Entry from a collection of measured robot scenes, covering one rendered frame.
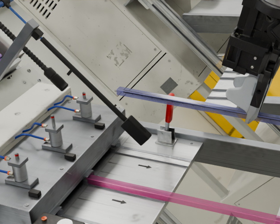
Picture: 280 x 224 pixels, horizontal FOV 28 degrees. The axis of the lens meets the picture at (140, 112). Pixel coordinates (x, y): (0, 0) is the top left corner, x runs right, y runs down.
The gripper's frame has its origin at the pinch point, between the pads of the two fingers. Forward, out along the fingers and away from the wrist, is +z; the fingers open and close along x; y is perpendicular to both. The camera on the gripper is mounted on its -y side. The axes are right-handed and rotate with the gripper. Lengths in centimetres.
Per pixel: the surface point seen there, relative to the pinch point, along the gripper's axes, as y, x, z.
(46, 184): 26.0, 21.3, 13.3
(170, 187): 8.9, 7.9, 15.0
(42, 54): 152, -189, 132
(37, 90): 43.9, -3.9, 15.9
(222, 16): 26, -85, 22
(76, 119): 31.7, 1.3, 14.6
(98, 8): 70, -85, 35
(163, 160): 13.1, 0.4, 16.1
